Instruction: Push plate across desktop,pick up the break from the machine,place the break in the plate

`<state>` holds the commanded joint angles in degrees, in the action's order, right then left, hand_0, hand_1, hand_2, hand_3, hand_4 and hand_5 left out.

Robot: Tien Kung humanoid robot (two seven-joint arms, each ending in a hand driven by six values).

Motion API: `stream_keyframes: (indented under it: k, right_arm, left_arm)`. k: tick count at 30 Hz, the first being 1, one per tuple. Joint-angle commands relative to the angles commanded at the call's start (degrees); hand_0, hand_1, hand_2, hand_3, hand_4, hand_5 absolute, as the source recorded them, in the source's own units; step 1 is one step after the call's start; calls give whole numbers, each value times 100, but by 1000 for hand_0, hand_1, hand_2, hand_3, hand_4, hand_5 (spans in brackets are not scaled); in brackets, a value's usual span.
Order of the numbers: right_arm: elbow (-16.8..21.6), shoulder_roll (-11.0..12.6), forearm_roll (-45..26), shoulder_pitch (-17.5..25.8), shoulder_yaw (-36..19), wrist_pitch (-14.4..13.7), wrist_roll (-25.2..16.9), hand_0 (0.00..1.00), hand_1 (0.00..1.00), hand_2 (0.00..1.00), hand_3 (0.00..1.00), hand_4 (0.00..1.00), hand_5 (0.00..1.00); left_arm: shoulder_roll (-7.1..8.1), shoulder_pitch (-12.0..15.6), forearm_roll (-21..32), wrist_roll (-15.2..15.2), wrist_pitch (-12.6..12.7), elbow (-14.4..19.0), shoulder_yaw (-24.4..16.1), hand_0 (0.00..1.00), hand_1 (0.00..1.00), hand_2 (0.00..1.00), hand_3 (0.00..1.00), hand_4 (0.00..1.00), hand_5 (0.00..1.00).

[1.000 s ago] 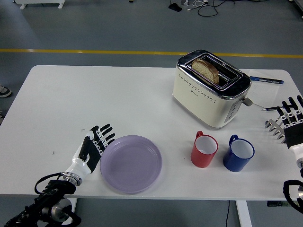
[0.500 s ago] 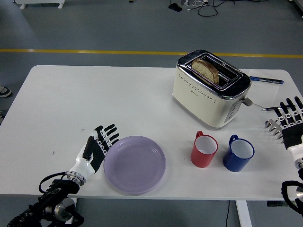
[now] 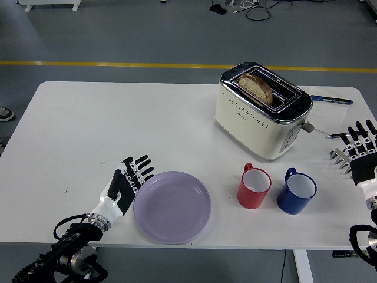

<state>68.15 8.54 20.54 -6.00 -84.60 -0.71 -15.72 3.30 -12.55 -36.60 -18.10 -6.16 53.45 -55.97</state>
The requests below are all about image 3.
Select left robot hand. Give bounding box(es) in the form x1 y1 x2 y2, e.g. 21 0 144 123
91 154 156 225

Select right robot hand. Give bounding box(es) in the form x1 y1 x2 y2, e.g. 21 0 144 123
346 119 377 203

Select purple plastic plate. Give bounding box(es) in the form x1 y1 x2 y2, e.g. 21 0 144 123
133 170 212 245

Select brown bread slice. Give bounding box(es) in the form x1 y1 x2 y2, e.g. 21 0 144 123
237 72 273 105

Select white paper sheet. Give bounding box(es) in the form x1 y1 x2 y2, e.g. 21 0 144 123
310 103 348 134

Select blue marker pen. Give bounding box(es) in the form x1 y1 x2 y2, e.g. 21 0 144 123
310 94 353 105

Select blue enamel mug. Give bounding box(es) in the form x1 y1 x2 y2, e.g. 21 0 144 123
277 167 318 215

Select black table control panel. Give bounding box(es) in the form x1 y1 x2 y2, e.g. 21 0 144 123
332 249 359 259

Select white table leg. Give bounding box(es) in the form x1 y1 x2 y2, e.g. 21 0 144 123
293 249 315 283

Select red enamel mug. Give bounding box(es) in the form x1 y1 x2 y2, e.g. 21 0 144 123
237 163 272 210

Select cream and chrome toaster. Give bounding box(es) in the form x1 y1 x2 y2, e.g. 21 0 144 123
214 61 316 162

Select grey and black shoe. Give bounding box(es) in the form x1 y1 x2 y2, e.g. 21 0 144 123
0 106 15 122

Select white furniture base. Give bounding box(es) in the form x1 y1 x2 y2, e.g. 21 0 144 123
17 0 82 12

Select black foot pedal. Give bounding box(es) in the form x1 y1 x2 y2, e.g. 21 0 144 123
209 3 227 15

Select thin black hanging cable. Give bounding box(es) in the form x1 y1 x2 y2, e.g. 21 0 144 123
279 249 287 283

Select black floor cable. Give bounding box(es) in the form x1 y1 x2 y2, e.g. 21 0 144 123
246 0 272 21

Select white floor cable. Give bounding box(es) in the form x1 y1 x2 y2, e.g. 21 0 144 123
232 0 260 14

